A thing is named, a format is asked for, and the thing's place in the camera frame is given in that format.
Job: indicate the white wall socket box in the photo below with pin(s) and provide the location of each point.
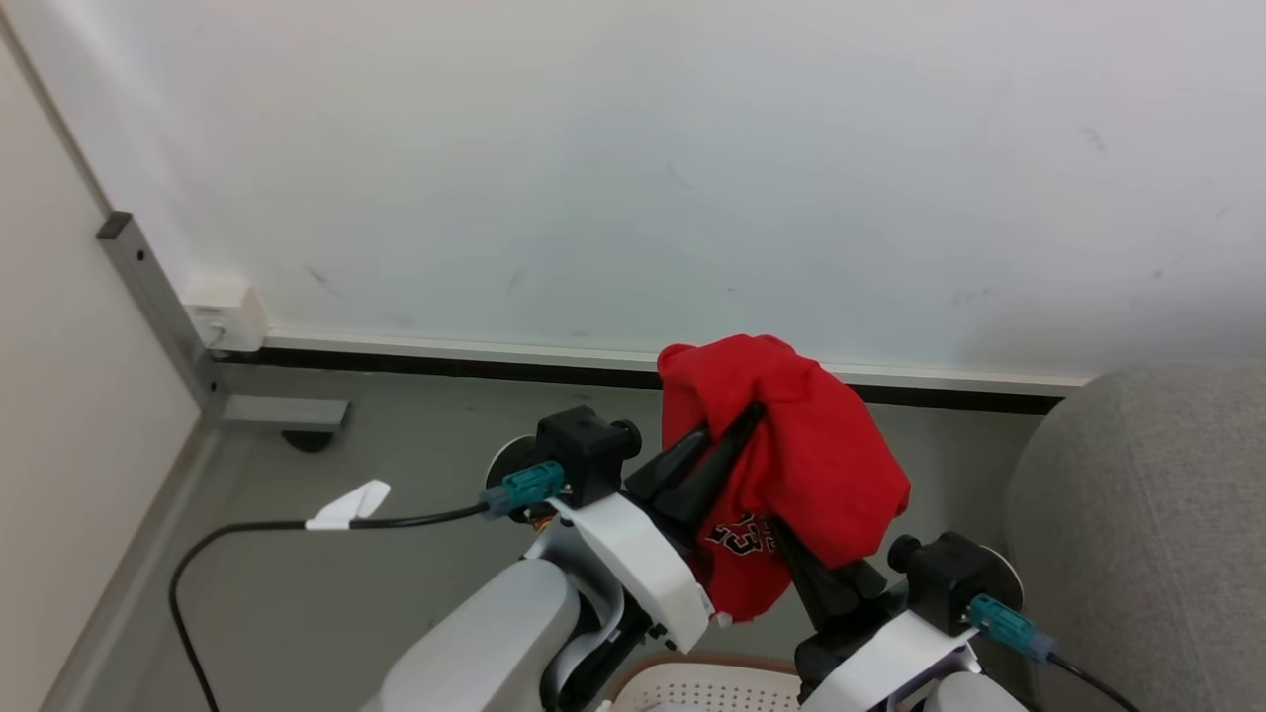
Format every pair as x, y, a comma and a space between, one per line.
227, 311

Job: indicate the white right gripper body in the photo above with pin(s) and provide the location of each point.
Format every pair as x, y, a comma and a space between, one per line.
870, 658

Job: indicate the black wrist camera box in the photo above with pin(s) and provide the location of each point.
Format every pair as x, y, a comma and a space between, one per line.
949, 578
584, 450

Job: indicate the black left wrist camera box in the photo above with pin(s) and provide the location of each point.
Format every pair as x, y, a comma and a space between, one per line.
584, 450

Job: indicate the white plastic laundry basket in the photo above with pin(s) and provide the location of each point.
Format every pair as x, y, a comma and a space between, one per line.
707, 687

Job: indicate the grey fabric sofa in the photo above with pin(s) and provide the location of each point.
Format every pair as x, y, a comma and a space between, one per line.
1147, 534

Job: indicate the black round frame foot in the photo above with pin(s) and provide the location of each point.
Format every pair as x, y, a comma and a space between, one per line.
309, 441

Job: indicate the red basketball jersey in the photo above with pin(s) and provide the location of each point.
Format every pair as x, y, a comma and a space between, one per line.
821, 465

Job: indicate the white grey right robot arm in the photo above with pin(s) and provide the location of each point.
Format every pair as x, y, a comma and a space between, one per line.
974, 695

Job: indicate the white skirting board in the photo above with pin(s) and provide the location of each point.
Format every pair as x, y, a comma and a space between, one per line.
643, 354

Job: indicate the grey metal frame profile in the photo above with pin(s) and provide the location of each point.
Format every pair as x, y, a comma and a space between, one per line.
163, 302

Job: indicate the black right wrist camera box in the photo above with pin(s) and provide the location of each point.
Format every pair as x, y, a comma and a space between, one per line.
949, 578

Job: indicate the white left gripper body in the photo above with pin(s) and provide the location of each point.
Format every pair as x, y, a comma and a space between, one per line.
643, 569

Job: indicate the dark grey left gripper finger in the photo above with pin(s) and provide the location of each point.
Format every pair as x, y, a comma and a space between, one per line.
668, 460
712, 465

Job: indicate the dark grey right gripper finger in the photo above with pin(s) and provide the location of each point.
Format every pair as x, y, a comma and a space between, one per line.
816, 583
865, 581

